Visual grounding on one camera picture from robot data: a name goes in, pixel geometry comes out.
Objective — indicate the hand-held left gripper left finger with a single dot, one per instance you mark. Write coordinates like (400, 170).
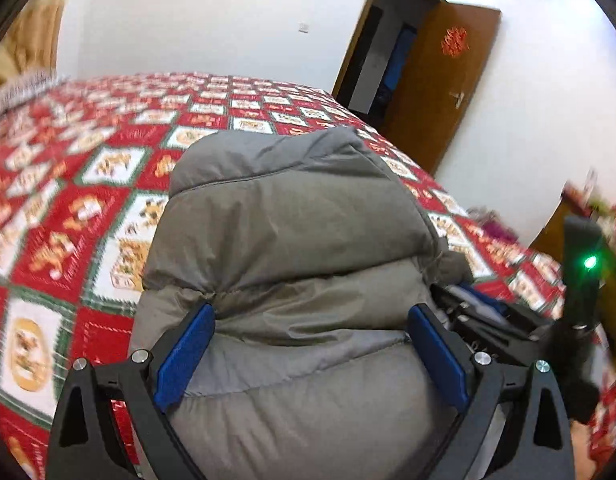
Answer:
(185, 355)

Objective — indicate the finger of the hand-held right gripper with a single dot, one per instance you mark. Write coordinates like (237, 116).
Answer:
(508, 325)

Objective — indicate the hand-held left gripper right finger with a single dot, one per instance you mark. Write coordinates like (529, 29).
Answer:
(438, 355)

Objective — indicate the grey puffer jacket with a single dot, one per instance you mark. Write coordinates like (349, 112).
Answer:
(298, 240)

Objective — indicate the purple cloth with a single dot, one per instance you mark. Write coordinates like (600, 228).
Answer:
(490, 225)

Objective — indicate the red printed blanket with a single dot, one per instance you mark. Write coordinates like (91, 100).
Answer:
(77, 210)

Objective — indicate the brown wooden door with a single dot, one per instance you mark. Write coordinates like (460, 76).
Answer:
(438, 100)

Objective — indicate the red paper door decoration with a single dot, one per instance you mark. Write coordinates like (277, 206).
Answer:
(454, 42)

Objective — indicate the grey fuzzy cloth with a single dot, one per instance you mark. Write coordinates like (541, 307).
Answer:
(22, 92)

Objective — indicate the beige ornate headboard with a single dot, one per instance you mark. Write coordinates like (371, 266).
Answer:
(37, 25)

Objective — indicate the brown door frame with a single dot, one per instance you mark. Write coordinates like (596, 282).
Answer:
(362, 30)

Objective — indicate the white wall switch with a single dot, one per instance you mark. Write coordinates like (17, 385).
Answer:
(304, 27)

